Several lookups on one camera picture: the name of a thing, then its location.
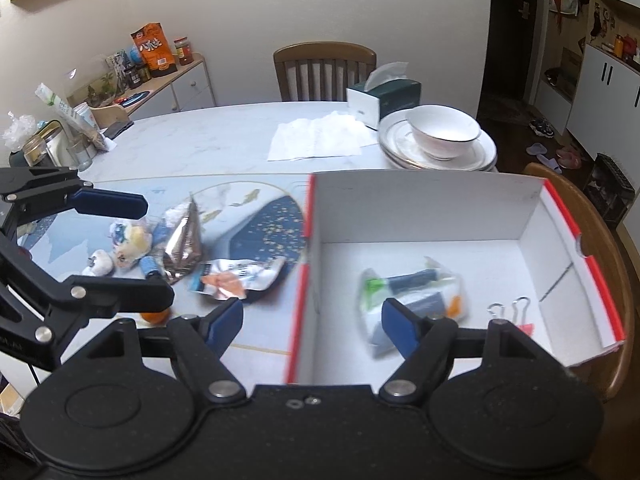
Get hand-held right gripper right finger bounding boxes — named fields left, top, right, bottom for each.
left=379, top=299, right=546, bottom=402

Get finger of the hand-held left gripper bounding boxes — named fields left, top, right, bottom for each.
left=0, top=166, right=149, bottom=233
left=0, top=237, right=175, bottom=371

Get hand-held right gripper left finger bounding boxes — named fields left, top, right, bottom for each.
left=87, top=299, right=247, bottom=402

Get clear plastic packet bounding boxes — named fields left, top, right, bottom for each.
left=359, top=256, right=469, bottom=359

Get blueberry print bread packet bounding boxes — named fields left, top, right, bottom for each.
left=109, top=217, right=154, bottom=271

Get silver foil snack bag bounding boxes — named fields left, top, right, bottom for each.
left=161, top=194, right=207, bottom=287

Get white cardboard box red trim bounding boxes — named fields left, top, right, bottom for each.
left=285, top=170, right=629, bottom=386

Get small white figurine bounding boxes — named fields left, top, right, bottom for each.
left=81, top=250, right=116, bottom=279

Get blue white flat packet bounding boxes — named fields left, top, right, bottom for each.
left=190, top=256, right=287, bottom=304

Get clear glass cup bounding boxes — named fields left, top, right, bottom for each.
left=67, top=136, right=97, bottom=171

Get black phone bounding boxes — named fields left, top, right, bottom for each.
left=102, top=118, right=135, bottom=140

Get metal tin canister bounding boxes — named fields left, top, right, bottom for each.
left=21, top=120, right=67, bottom=168

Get white green packet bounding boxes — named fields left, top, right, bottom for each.
left=35, top=83, right=119, bottom=152

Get wooden tray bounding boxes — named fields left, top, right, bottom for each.
left=94, top=90, right=152, bottom=130

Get crumpled clear plastic bag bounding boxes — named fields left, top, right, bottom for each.
left=2, top=111, right=39, bottom=152

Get clear glass tank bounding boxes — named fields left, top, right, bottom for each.
left=65, top=55, right=127, bottom=109

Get dark glass jar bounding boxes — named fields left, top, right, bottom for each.
left=122, top=60, right=151, bottom=89

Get white side cabinet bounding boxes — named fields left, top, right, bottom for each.
left=102, top=52, right=217, bottom=122

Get orange snack bag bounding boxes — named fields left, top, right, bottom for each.
left=130, top=22, right=179, bottom=79

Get white plate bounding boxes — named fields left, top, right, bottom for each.
left=378, top=109, right=497, bottom=170
left=380, top=130, right=499, bottom=174

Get red lidded jar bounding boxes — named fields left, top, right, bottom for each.
left=173, top=36, right=195, bottom=66

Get white bowl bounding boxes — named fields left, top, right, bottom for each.
left=405, top=105, right=484, bottom=162

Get white paper napkin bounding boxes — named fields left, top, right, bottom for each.
left=267, top=111, right=382, bottom=162

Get light wooden curved chair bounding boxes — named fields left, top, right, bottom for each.
left=522, top=162, right=637, bottom=402

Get dark green tissue box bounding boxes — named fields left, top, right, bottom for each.
left=346, top=61, right=423, bottom=131

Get pink slippers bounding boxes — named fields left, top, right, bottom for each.
left=556, top=144, right=584, bottom=169

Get black crate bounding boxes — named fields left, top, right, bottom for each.
left=582, top=152, right=630, bottom=229

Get dark wooden slatted chair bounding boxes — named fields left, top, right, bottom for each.
left=273, top=42, right=378, bottom=103

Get white wardrobe cabinet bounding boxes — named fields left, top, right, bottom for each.
left=564, top=0, right=640, bottom=158

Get dark door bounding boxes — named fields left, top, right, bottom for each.
left=476, top=0, right=540, bottom=121

